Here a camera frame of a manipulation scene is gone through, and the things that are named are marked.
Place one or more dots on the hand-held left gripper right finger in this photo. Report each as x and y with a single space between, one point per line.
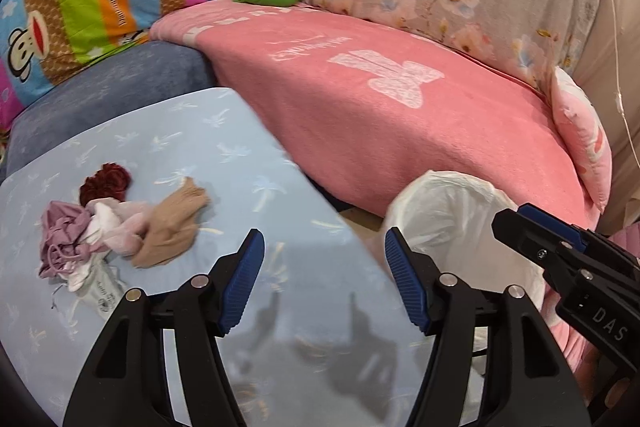
407 282

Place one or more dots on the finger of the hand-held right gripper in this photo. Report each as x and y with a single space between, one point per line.
530 242
555 227

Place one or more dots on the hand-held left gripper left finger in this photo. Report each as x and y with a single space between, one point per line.
242 282

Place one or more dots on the white plastic bin liner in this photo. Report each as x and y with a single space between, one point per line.
450 217

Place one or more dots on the tan stocking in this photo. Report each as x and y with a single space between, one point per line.
170 227

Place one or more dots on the pale pinkish white cloth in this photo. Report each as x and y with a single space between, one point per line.
120 229

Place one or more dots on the grey white sock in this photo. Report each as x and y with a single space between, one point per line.
100 292

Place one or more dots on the dark red scrunchie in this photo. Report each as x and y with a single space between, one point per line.
105 184

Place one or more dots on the mauve cloth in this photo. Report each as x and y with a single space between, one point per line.
62 227

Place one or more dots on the light pink bed sheet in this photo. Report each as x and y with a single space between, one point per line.
560 332

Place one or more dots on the pink cartoon pillow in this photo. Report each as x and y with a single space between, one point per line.
580 132

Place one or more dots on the light blue palm-print cloth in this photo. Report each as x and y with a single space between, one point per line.
200 147

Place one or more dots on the pink blanket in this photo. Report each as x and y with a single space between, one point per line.
375 132

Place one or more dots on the blue-grey velvet cushion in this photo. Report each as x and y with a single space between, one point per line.
125 77

